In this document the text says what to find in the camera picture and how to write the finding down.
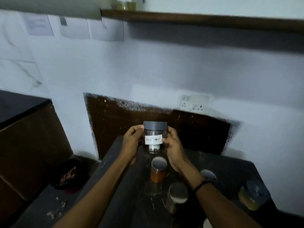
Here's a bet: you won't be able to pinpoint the person's right hand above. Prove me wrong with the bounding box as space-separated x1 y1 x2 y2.
162 125 190 173

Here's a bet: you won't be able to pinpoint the person's left hand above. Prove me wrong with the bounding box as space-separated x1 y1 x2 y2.
118 124 145 165

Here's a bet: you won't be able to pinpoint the orange chilli powder jar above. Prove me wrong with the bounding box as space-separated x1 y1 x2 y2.
151 156 168 184

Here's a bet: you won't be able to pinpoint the black pepper jar grey lid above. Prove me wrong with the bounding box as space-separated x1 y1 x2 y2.
143 121 168 154

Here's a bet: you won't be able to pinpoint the steel lid brown spice jar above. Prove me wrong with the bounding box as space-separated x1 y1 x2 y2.
166 182 189 215

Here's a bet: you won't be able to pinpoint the coriander powder jar grey lid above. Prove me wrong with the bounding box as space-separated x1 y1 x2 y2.
238 179 271 211

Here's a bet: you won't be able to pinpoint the garam masala jar grey lid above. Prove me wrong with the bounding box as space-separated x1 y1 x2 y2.
118 0 146 11

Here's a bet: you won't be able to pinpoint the person's right forearm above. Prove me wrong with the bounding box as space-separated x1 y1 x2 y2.
178 162 262 228

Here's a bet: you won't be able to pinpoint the person's left forearm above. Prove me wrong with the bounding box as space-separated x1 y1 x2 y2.
53 154 135 228

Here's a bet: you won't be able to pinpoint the dark brown wood panel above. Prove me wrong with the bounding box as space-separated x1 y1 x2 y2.
83 92 240 161

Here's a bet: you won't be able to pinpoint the black round bin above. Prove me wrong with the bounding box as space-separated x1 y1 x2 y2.
51 158 82 190

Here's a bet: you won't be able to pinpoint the black kitchen counter unit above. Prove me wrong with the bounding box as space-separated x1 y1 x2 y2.
0 90 73 221

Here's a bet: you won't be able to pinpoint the pale debris scraps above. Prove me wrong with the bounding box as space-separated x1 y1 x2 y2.
46 196 67 219

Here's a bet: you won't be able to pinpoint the white paper sheet with pictures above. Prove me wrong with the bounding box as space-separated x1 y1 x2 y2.
47 15 92 40

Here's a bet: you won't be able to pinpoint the white text paper sheet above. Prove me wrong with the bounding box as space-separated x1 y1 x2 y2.
20 13 54 36

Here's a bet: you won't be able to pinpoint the black bead bracelet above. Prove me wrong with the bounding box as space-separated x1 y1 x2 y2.
193 178 213 193

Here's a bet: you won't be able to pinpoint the white wall socket plate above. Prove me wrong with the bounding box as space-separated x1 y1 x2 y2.
178 93 213 114

